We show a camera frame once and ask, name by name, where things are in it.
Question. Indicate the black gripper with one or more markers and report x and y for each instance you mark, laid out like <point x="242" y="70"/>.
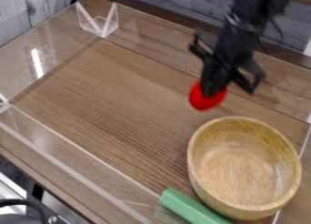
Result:
<point x="230" y="62"/>

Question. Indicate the black table clamp mount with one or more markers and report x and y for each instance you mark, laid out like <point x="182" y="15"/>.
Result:
<point x="22" y="210"/>

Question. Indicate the clear acrylic barrier wall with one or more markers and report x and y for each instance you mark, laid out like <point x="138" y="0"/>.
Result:
<point x="96" y="121"/>

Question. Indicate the wooden bowl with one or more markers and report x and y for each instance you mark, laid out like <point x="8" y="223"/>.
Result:
<point x="243" y="167"/>

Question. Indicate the red plush strawberry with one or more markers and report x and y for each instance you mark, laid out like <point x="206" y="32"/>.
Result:
<point x="203" y="103"/>

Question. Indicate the green foam block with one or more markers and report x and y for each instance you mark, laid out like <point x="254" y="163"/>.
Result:
<point x="189" y="209"/>

